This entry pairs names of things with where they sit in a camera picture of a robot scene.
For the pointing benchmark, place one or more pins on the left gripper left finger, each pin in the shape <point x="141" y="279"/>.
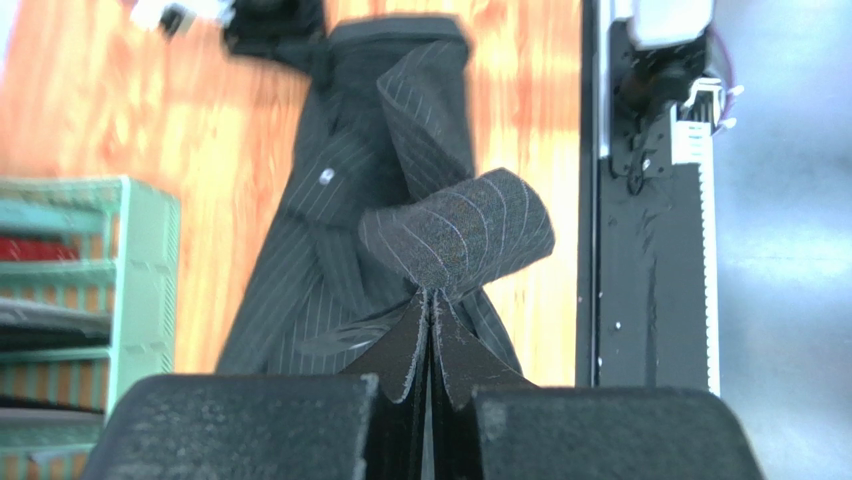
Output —
<point x="366" y="422"/>

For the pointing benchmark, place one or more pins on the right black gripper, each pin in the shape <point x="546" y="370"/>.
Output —
<point x="287" y="31"/>

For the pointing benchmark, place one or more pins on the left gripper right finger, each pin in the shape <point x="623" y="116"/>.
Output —
<point x="489" y="422"/>

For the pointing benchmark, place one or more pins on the black pinstriped long sleeve shirt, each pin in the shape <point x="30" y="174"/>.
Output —
<point x="383" y="201"/>

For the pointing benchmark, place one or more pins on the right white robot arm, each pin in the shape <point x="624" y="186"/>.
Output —
<point x="673" y="51"/>

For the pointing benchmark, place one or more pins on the green file organizer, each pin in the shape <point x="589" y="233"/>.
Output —
<point x="77" y="335"/>

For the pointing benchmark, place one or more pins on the red book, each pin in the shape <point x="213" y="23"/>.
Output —
<point x="32" y="250"/>

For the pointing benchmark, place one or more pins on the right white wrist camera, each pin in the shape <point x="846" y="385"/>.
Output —
<point x="174" y="17"/>

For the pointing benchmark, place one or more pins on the aluminium rail frame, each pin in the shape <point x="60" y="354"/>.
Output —
<point x="705" y="200"/>

